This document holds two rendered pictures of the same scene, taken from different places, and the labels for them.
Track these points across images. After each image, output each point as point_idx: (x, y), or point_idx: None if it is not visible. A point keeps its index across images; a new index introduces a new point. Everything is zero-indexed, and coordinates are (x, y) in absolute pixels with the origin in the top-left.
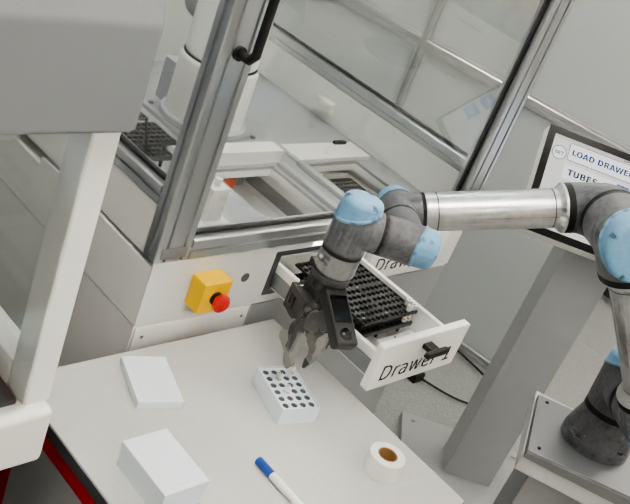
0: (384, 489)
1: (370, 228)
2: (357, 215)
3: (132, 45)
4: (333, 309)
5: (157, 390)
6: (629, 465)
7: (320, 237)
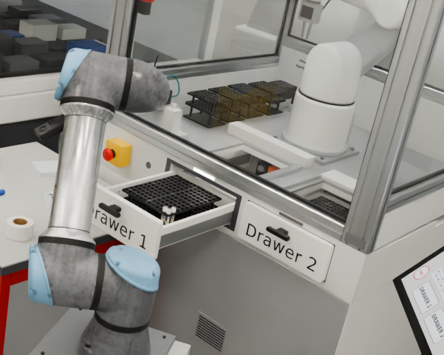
0: None
1: None
2: None
3: None
4: (55, 118)
5: (44, 166)
6: None
7: (196, 164)
